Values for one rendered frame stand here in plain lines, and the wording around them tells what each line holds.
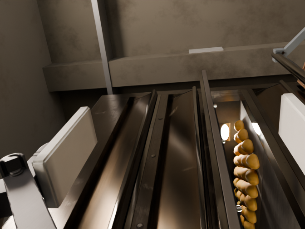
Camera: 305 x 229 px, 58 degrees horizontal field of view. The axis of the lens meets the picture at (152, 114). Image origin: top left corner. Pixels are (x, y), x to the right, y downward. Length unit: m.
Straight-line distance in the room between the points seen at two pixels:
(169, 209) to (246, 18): 2.72
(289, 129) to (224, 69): 2.98
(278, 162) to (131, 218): 0.58
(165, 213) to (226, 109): 1.07
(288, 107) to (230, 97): 1.64
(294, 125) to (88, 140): 0.13
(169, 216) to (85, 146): 0.74
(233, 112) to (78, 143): 1.72
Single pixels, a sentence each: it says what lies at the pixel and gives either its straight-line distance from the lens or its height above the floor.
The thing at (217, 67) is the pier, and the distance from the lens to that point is 3.14.
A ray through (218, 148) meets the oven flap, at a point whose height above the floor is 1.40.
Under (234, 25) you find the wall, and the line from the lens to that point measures 3.36.
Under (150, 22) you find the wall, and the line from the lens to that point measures 3.34.
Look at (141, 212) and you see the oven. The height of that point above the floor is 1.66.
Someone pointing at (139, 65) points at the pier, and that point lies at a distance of 3.16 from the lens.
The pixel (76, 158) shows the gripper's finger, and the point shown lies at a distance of 0.18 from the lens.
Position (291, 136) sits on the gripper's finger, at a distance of 0.18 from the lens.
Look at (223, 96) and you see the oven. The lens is 1.81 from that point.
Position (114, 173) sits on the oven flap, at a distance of 1.11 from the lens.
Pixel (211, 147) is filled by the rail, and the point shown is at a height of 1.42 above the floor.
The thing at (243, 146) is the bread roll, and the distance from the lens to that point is 1.52.
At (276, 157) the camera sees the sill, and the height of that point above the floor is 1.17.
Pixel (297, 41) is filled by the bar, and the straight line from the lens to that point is 1.13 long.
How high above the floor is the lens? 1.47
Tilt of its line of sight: 9 degrees up
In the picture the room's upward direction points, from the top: 93 degrees counter-clockwise
